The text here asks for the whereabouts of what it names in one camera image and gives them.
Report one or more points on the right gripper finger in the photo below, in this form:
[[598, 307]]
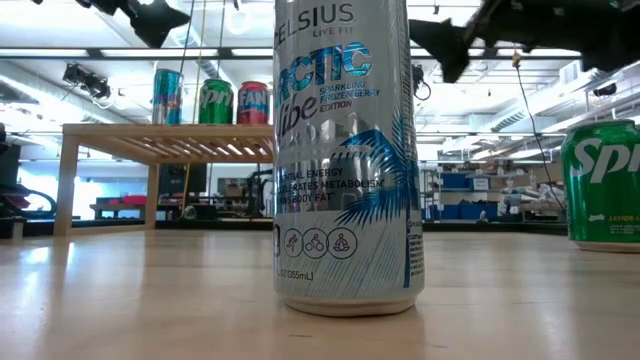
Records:
[[445, 42]]

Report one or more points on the black ceiling camera rig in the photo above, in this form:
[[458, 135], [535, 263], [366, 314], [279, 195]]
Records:
[[87, 82]]

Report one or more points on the black background robot arm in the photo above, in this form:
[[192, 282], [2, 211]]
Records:
[[260, 190]]

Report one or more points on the dark machine with red part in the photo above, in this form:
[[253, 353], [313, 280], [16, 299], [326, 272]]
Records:
[[7, 165]]

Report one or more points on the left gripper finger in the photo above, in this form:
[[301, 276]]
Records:
[[155, 20]]

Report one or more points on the wooden slatted shelf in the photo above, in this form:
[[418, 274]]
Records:
[[165, 131]]

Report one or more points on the slim blue silver can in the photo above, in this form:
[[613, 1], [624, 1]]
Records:
[[167, 97]]

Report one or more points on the bench with red top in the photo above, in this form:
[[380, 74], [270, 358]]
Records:
[[132, 201]]

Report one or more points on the tall silver Celsius can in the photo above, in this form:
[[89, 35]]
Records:
[[345, 175]]

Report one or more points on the orange Fanta can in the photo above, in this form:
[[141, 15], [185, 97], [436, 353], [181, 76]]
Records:
[[253, 102]]

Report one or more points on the green Sprite can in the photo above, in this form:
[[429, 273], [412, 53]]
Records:
[[216, 102], [605, 190]]

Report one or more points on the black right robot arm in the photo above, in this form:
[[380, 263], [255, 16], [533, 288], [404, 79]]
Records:
[[612, 30]]

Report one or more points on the black duct-mounted device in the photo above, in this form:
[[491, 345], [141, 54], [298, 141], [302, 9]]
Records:
[[605, 90]]

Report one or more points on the shelving with blue bins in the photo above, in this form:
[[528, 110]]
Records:
[[465, 210]]

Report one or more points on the black monitor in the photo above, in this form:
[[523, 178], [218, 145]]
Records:
[[180, 180]]

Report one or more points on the silver ventilation duct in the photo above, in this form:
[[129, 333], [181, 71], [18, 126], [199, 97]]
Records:
[[550, 107]]

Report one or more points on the black aluminium table frame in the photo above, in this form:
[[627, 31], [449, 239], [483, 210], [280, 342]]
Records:
[[500, 228]]

